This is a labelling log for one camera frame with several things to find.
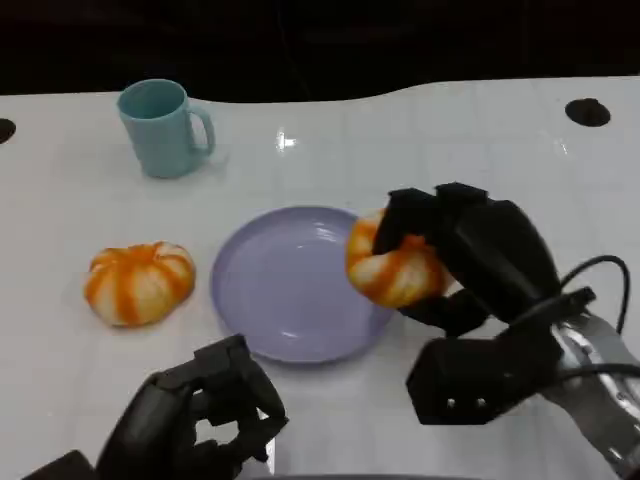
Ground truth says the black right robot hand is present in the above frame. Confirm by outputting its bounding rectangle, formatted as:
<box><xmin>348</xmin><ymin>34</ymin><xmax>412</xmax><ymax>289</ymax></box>
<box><xmin>372</xmin><ymin>182</ymin><xmax>565</xmax><ymax>341</ymax></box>

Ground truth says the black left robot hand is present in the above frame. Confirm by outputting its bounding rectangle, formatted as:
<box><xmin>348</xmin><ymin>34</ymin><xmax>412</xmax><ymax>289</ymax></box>
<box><xmin>97</xmin><ymin>333</ymin><xmax>290</xmax><ymax>480</ymax></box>

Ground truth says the orange and white bread roll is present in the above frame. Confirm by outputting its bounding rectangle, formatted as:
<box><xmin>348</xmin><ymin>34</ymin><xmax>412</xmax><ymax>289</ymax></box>
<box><xmin>345</xmin><ymin>208</ymin><xmax>452</xmax><ymax>309</ymax></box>
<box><xmin>83</xmin><ymin>241</ymin><xmax>197</xmax><ymax>329</ymax></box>

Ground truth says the lilac plate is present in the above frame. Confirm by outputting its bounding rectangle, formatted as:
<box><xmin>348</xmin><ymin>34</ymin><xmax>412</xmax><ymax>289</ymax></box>
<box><xmin>209</xmin><ymin>205</ymin><xmax>402</xmax><ymax>365</ymax></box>

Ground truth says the dark robot torso edge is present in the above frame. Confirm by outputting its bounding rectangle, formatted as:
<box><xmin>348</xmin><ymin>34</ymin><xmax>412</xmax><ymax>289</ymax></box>
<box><xmin>244</xmin><ymin>473</ymin><xmax>451</xmax><ymax>480</ymax></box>

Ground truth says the pale green mug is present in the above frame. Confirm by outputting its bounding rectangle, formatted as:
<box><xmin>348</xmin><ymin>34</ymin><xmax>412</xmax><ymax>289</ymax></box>
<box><xmin>117</xmin><ymin>78</ymin><xmax>217</xmax><ymax>179</ymax></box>

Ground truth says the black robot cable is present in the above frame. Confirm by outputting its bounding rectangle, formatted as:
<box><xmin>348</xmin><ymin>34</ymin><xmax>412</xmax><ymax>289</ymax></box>
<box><xmin>504</xmin><ymin>286</ymin><xmax>599</xmax><ymax>329</ymax></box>
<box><xmin>557</xmin><ymin>254</ymin><xmax>631</xmax><ymax>335</ymax></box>

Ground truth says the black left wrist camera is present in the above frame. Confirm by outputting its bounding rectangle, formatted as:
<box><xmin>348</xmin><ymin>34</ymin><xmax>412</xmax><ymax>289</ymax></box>
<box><xmin>19</xmin><ymin>449</ymin><xmax>100</xmax><ymax>480</ymax></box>

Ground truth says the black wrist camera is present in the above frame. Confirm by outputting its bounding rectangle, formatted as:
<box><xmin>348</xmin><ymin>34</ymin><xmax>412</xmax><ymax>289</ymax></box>
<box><xmin>19</xmin><ymin>449</ymin><xmax>100</xmax><ymax>480</ymax></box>
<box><xmin>405</xmin><ymin>319</ymin><xmax>565</xmax><ymax>427</ymax></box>

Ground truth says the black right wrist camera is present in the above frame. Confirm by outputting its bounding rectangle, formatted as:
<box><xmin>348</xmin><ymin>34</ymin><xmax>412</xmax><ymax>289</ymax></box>
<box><xmin>405</xmin><ymin>319</ymin><xmax>565</xmax><ymax>427</ymax></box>

